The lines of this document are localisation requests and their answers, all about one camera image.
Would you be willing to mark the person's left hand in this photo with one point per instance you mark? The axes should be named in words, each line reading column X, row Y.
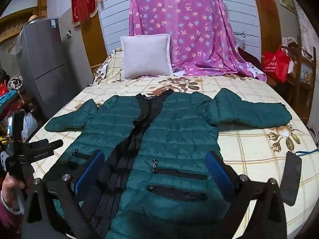
column 12, row 186

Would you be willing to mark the white square pillow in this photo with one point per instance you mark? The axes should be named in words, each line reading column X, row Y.
column 145, row 57

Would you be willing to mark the white plastic bag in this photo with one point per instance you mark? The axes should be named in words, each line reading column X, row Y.
column 30, row 127

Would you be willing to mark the wall picture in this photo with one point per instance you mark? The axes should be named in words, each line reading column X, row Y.
column 287, row 1

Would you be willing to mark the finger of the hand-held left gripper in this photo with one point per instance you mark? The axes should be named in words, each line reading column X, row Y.
column 55, row 145

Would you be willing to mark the floral checked bed sheet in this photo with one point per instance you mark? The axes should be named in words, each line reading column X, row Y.
column 249, row 154

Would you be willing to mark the grey wardrobe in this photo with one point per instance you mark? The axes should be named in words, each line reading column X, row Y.
column 47, row 62

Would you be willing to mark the teal puffer jacket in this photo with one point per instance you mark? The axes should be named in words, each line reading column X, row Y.
column 174, row 134

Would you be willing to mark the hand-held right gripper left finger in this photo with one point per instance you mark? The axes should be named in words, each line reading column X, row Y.
column 91, row 171

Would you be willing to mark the red hanging tassel decoration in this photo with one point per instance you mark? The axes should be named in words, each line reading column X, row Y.
column 82, row 5

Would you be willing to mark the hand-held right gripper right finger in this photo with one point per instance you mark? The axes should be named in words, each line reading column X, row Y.
column 219, row 171

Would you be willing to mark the wooden chair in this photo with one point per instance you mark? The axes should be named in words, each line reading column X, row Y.
column 302, row 79

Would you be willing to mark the person's left forearm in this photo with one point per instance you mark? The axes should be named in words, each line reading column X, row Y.
column 8, row 224

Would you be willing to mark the pink floral sheet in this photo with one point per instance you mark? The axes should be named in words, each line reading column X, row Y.
column 194, row 29

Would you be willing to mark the black smartphone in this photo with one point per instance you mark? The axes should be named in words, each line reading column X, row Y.
column 290, row 179

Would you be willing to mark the red shopping bag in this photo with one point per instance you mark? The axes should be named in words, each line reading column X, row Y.
column 275, row 66

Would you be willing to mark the straw hat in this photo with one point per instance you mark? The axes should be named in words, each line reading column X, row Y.
column 35, row 19

